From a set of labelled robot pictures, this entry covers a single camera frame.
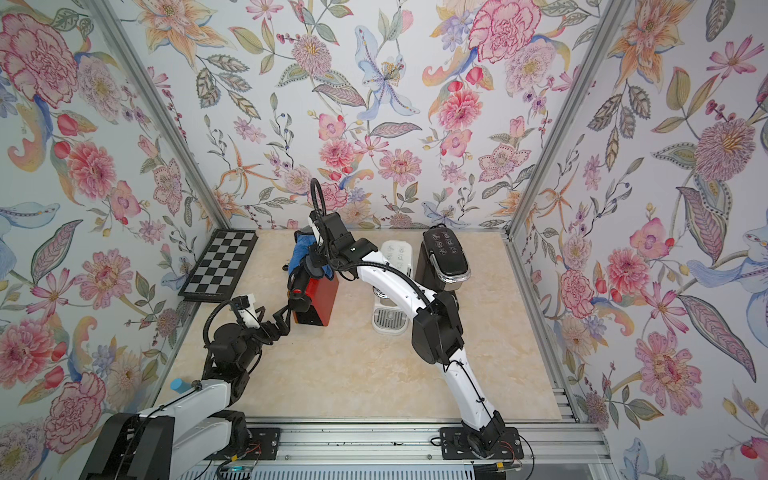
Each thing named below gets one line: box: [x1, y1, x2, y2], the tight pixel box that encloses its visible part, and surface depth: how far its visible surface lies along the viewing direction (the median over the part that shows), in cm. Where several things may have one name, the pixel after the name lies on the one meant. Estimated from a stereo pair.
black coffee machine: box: [414, 223, 471, 294], surface depth 86 cm
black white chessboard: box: [178, 229, 259, 303], surface depth 109 cm
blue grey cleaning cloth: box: [288, 225, 334, 281], surface depth 86 cm
